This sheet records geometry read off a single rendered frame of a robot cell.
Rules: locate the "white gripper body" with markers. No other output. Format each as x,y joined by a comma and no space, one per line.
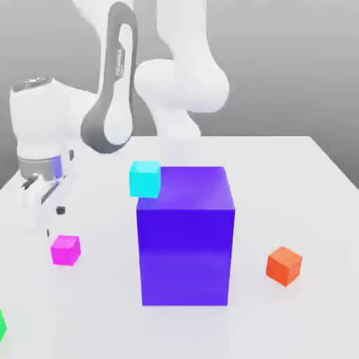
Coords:
36,210

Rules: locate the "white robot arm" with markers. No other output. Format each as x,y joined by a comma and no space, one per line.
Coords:
179,84

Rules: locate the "small magenta cube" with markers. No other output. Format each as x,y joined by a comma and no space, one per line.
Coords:
65,252

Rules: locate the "small cyan cube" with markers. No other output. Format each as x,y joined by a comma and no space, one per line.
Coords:
144,182

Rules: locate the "small green cube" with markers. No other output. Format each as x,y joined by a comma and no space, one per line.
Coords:
2,325

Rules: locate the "small orange cube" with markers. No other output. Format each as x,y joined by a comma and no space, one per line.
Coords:
282,267

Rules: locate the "large purple box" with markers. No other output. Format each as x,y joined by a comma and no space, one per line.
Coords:
185,246

